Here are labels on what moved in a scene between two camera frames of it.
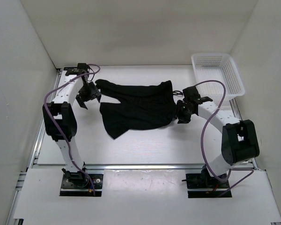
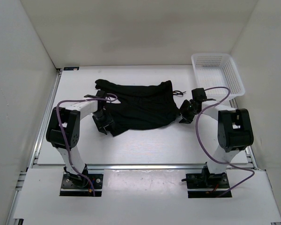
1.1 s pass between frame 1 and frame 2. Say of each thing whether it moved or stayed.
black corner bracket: stayed
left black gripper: moved
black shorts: stayed
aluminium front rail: stayed
